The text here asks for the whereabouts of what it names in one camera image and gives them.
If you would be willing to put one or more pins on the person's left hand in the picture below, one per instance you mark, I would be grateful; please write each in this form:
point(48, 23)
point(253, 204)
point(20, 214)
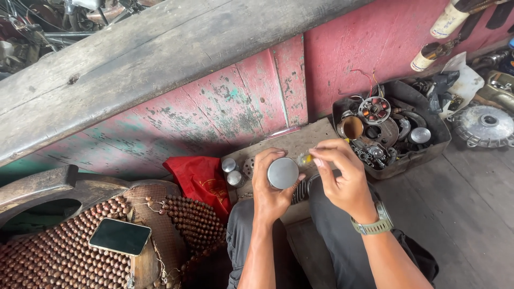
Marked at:
point(270, 192)

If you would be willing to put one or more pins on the person's right hand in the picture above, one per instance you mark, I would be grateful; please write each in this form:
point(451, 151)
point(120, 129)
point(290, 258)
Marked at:
point(345, 180)

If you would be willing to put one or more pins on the silver metal piston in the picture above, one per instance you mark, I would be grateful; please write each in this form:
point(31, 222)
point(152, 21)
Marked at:
point(283, 173)

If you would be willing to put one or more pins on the finned engine cylinder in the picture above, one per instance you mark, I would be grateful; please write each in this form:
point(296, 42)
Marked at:
point(300, 192)

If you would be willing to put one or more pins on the perforated round metal disc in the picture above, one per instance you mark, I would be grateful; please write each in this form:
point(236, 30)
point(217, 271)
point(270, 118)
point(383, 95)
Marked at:
point(249, 167)

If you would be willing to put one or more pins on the small silver piston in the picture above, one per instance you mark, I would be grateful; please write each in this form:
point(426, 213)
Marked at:
point(235, 178)
point(229, 165)

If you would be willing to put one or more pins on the olive green wristwatch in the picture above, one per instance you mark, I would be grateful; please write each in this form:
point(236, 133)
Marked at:
point(375, 222)

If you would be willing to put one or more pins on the brown rusty metal cup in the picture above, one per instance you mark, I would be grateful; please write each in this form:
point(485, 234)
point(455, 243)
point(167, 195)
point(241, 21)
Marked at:
point(352, 127)

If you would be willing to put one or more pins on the person's dark grey trousers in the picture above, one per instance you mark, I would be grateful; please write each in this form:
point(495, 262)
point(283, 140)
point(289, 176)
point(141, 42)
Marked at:
point(337, 241)

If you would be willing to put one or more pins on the black tray of engine parts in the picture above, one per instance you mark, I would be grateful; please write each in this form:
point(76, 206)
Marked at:
point(391, 132)

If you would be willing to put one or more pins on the red plastic bag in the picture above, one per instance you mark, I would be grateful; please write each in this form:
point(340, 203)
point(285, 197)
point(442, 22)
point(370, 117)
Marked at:
point(200, 180)

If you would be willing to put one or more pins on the copper-wound stator coil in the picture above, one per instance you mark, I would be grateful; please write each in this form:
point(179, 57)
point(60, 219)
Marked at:
point(374, 110)

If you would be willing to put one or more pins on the silver round piston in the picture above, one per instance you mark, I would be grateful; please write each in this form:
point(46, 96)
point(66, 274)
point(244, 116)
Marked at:
point(419, 135)

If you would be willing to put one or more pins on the black plastic bag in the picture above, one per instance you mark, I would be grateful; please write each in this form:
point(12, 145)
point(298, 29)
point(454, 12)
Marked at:
point(439, 90)

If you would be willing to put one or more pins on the silver wheel hub drum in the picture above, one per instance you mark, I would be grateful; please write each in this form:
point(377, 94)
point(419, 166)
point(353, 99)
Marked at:
point(484, 125)

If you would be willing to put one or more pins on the white plastic bag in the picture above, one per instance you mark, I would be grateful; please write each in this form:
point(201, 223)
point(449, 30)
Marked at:
point(461, 84)

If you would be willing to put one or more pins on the black smartphone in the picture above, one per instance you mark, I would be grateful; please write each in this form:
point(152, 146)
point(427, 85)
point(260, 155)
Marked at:
point(120, 237)

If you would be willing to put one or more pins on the brass-coloured engine casing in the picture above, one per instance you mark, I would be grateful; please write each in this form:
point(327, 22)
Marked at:
point(496, 90)

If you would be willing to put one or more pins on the wooden beaded seat cover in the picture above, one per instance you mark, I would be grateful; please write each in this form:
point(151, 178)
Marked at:
point(100, 245)

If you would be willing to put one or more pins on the weathered wooden beam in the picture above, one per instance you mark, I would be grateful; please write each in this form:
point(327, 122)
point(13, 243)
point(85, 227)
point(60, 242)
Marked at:
point(140, 64)

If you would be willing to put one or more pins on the heap of motorcycle scrap parts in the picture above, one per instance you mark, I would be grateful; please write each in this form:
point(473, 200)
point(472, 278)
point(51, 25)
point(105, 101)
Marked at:
point(52, 28)

